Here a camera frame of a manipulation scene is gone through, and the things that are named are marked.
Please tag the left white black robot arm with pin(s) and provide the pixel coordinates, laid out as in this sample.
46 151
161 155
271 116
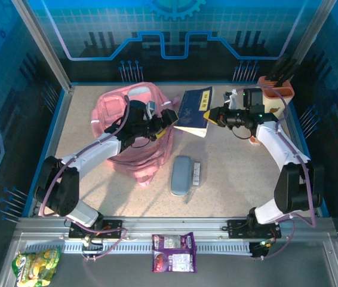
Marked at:
97 152

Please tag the orange white can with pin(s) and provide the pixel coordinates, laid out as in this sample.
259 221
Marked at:
254 141

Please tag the small black controller board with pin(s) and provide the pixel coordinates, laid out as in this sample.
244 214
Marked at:
92 246
260 248

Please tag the aluminium frame beam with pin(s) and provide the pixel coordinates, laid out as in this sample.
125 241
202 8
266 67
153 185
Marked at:
172 222

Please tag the pink student backpack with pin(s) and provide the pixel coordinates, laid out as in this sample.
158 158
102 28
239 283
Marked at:
106 104

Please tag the small white box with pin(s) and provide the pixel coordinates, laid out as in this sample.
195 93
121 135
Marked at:
196 173

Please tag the green snack bag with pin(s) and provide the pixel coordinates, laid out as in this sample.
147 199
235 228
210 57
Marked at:
37 266

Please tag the cream knife block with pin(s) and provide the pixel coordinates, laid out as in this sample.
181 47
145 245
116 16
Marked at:
287 91

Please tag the purple snack packet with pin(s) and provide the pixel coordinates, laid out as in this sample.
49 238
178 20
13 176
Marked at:
175 261
172 240

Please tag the aluminium table side rail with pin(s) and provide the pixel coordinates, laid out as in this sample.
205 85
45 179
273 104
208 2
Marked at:
51 140
301 143

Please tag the aluminium frame post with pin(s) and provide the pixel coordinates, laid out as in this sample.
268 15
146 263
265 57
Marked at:
42 45
315 24

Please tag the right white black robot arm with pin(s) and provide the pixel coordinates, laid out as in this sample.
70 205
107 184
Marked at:
276 143

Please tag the yellow blue cartoon book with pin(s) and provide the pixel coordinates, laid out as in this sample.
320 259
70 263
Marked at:
191 113

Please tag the grey pencil case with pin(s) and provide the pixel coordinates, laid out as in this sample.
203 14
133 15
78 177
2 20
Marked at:
181 176

